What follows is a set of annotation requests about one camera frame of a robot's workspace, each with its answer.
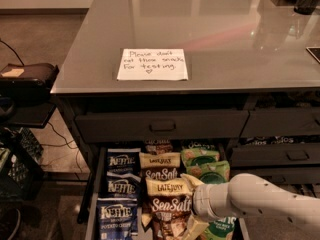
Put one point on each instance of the white handwritten paper note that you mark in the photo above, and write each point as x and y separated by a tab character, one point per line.
153	65

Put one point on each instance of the blue kettle chip bag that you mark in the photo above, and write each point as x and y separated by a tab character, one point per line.
122	161
117	218
123	185

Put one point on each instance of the dark top left drawer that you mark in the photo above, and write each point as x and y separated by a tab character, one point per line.
150	125

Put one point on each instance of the brown Late July bag front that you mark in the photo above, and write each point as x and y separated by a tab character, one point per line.
170	205

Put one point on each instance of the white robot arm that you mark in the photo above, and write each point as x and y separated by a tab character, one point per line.
247	195

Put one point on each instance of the blue Kettle chip bag front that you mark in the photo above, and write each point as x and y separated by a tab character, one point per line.
117	218

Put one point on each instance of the blue Kettle chip bag back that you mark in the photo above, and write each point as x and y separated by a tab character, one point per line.
122	161

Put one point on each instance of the dark drawer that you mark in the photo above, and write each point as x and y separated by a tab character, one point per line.
310	175
276	155
283	122
150	125

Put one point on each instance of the black plastic crate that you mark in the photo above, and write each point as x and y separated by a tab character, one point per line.
20	172

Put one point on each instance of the black device on stand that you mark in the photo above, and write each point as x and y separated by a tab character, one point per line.
29	82

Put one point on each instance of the green dang bag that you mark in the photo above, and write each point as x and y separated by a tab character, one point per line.
211	173
198	156
221	229

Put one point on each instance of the brown chip bag back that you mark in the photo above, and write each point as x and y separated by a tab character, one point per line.
158	146

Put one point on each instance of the green Dang bag back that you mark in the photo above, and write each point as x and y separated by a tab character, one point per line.
198	156

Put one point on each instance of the green Dang bag middle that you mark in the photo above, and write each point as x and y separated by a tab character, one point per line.
211	173

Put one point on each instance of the dark middle right drawer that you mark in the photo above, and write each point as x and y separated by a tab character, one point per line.
276	155

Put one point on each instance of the blue Kettle chip bag middle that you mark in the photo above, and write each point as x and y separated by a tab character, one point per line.
123	185

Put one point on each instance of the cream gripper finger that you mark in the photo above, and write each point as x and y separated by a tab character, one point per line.
191	181
195	226

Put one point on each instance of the open middle drawer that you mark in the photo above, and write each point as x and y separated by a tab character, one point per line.
99	185

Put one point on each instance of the green Dang bag front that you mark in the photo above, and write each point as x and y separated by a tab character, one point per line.
221	229

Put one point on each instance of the brown Late July bag middle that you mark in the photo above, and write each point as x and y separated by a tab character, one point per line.
160	167

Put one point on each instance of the dark bottom right drawer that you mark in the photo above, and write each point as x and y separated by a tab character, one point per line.
310	175

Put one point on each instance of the brown late july bag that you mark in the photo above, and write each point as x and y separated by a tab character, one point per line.
170	205
160	167

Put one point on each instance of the dark top right drawer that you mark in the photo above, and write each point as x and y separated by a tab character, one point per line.
283	122

